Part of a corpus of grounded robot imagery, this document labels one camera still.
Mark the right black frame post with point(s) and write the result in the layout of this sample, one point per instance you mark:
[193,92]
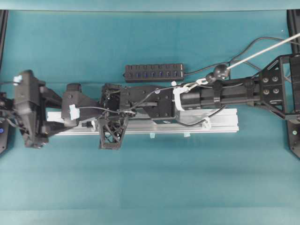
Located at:
[293,24]

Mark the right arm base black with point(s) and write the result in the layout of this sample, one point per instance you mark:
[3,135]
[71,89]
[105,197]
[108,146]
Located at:
[293,133]

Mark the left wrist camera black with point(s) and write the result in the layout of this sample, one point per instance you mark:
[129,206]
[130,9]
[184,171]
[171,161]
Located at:
[26,91]

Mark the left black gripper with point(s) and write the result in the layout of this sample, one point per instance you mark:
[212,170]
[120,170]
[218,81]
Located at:
[35,131]

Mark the black frame post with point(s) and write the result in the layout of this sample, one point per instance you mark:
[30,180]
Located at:
[3,28]
[293,24]

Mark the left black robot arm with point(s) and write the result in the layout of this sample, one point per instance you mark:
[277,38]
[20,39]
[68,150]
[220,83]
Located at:
[7,110]

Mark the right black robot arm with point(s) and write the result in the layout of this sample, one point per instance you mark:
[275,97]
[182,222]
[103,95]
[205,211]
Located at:
[276,89]

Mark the left black frame post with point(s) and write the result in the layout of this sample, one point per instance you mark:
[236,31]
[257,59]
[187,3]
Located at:
[3,28]

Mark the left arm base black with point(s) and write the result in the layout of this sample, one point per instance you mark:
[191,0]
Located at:
[4,130]

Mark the black multiport USB hub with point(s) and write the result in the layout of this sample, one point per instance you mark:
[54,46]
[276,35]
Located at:
[154,73]

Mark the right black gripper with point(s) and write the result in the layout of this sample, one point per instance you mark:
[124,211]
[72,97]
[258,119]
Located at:
[111,123]

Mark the silver aluminium extrusion rail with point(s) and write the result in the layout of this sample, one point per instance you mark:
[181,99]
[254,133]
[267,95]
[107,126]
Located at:
[225,121]

